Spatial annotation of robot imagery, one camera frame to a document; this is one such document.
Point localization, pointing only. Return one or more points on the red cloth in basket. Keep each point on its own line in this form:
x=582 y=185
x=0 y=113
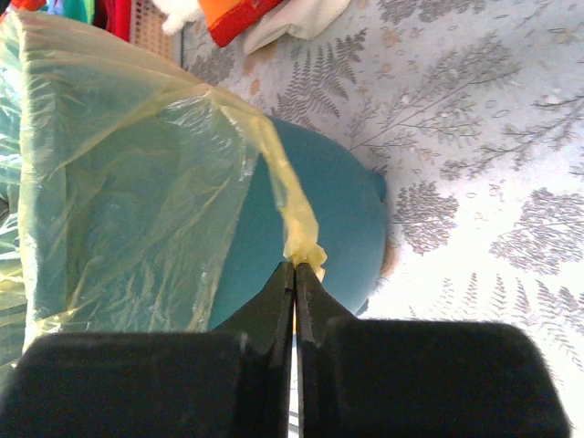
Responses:
x=114 y=16

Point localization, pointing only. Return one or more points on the rainbow striped bag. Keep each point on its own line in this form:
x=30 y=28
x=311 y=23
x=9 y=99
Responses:
x=227 y=19

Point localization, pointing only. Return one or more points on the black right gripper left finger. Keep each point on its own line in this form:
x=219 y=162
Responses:
x=232 y=381

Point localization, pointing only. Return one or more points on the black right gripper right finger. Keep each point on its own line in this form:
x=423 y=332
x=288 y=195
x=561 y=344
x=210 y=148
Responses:
x=416 y=378

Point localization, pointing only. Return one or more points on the white fluffy plush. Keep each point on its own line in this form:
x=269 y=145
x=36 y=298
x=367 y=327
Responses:
x=178 y=13

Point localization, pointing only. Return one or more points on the yellow trash bag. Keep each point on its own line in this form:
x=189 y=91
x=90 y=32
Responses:
x=122 y=181

